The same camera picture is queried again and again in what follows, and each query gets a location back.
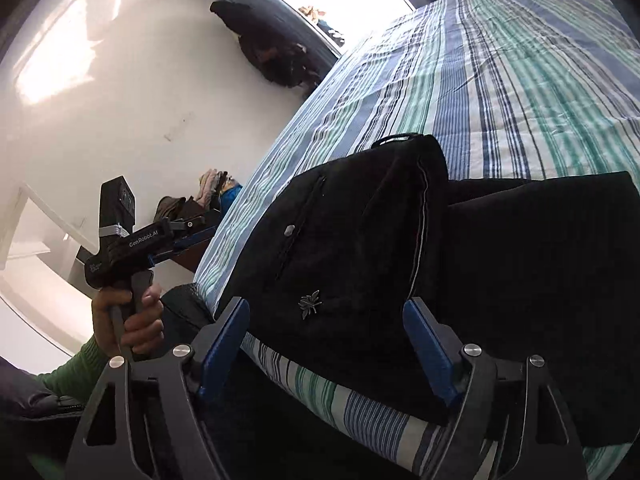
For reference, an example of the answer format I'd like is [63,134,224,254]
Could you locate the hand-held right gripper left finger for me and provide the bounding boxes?
[65,297,251,480]

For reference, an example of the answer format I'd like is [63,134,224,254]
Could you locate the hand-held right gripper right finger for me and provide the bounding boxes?
[402,297,588,480]

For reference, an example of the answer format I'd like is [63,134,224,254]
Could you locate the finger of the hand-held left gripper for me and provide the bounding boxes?
[150,225,219,267]
[167,210,223,241]

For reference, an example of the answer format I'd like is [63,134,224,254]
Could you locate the black pants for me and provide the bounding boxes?
[215,132,640,448]

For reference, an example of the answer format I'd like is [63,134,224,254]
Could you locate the person's left forearm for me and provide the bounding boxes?
[30,335,111,401]

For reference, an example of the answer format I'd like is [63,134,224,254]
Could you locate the person's left hand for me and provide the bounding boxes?
[91,282,165,361]

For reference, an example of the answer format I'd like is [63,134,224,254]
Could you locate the brown drawer cabinet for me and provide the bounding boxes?
[170,245,211,273]

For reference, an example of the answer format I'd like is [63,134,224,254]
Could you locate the olive clothes pile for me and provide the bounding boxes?
[155,195,201,223]

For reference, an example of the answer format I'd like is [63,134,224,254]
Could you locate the stack of folded clothes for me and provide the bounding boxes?
[199,169,231,208]

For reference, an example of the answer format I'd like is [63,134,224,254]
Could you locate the bright blue cloth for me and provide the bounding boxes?
[220,184,244,213]

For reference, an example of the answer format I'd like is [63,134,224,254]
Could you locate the black mesh fabric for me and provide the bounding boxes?
[160,282,216,331]

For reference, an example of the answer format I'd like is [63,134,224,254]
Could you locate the white panelled furniture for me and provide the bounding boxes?
[5,182,103,281]

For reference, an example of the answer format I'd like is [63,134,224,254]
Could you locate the person's dark clothing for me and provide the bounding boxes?
[0,350,451,480]

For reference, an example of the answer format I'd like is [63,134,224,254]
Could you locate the striped bed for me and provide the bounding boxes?
[192,0,640,480]

